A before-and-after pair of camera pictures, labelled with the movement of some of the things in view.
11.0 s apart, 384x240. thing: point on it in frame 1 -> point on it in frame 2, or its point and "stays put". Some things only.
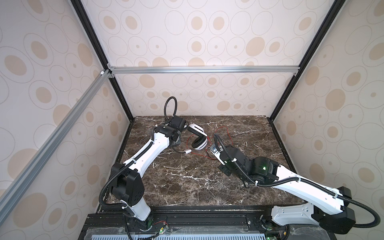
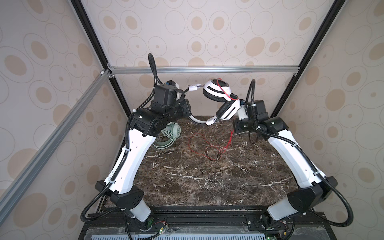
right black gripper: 221,167 -> 236,128
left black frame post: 86,23 stays put
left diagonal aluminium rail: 9,195 stays put
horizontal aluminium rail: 204,70 stays put
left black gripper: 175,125 -> 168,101
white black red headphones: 200,142 -> 218,90
